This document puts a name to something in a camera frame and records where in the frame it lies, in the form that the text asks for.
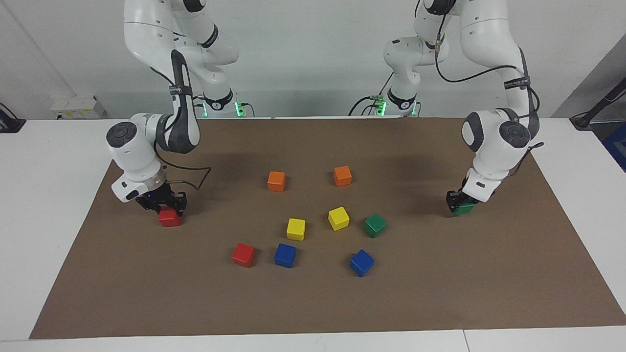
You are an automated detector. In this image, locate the black base cable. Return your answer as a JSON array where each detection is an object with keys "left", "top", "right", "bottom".
[{"left": 348, "top": 72, "right": 394, "bottom": 116}]

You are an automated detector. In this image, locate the white socket box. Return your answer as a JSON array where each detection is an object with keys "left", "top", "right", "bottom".
[{"left": 51, "top": 95, "right": 106, "bottom": 120}]

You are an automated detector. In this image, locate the yellow wooden cube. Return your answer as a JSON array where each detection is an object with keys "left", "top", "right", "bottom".
[
  {"left": 328, "top": 206, "right": 351, "bottom": 231},
  {"left": 287, "top": 218, "right": 306, "bottom": 242}
]

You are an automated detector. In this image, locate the brown table mat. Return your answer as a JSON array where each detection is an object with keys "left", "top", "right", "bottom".
[{"left": 28, "top": 117, "right": 626, "bottom": 340}]

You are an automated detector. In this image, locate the blue wooden cube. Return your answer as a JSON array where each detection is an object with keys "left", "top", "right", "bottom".
[
  {"left": 274, "top": 243, "right": 297, "bottom": 268},
  {"left": 349, "top": 249, "right": 375, "bottom": 278}
]

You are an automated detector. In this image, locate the blue box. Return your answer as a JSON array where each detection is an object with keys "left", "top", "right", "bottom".
[{"left": 603, "top": 122, "right": 626, "bottom": 173}]

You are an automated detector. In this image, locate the black pole stand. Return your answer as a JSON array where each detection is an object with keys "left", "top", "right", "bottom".
[{"left": 570, "top": 77, "right": 626, "bottom": 130}]

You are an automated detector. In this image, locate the black stand base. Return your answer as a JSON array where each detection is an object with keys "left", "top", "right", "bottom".
[{"left": 0, "top": 103, "right": 26, "bottom": 133}]

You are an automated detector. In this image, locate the red wooden cube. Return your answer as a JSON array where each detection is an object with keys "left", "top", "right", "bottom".
[
  {"left": 158, "top": 206, "right": 182, "bottom": 228},
  {"left": 231, "top": 243, "right": 256, "bottom": 268}
]

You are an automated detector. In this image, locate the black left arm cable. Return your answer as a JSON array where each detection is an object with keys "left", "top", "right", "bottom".
[{"left": 433, "top": 0, "right": 545, "bottom": 177}]

